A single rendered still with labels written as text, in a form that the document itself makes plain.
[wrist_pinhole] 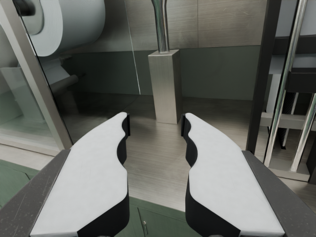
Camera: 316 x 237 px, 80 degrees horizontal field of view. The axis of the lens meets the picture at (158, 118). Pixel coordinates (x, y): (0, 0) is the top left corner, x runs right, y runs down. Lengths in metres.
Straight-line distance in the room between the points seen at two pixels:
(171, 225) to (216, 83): 0.63
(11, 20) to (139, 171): 0.49
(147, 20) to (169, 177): 0.70
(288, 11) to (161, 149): 0.47
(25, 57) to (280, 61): 0.58
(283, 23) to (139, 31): 0.67
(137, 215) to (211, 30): 0.74
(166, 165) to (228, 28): 0.59
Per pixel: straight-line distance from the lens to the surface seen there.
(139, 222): 0.67
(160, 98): 0.73
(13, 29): 0.59
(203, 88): 0.96
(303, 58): 0.48
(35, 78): 0.60
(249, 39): 0.89
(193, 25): 0.90
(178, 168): 0.57
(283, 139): 0.68
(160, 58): 0.68
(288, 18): 0.46
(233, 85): 0.94
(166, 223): 0.61
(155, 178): 0.55
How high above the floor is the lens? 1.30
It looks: 29 degrees down
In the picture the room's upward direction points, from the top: 7 degrees counter-clockwise
